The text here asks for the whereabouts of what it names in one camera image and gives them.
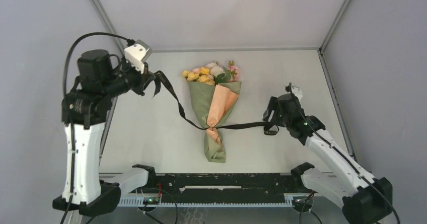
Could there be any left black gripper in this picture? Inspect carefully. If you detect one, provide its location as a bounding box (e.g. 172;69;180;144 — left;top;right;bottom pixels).
102;55;156;99

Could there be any black printed ribbon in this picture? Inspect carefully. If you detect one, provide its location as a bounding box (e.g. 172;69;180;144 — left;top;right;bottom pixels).
152;70;279;136

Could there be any pink rose stem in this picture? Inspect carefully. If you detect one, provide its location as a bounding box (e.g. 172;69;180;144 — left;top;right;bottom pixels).
228;60;240;82

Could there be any green orange wrapping paper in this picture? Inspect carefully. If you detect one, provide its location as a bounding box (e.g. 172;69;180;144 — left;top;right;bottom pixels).
188;82;241;164

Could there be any yellow flower stem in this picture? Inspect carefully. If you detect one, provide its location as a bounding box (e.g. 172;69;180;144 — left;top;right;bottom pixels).
181;67;215;86

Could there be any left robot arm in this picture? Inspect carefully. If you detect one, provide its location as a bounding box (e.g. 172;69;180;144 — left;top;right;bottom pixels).
52;49;158;217

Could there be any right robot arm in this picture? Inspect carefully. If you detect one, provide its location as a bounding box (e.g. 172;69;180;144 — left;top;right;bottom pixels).
263;93;401;223

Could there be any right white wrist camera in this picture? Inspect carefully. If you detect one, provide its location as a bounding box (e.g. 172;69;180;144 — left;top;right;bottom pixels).
291;86;303;101

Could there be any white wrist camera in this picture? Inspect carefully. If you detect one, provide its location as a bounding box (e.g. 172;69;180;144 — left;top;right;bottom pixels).
124;40;152;74
291;86;303;101

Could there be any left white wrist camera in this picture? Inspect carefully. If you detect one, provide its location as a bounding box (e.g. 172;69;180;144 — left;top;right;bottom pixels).
124;40;152;74

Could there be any black mounting rail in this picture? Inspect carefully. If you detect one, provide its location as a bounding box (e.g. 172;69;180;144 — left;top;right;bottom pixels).
132;173;311;201

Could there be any white cable duct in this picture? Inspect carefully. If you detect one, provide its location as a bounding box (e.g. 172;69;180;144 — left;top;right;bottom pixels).
118;195;295;207

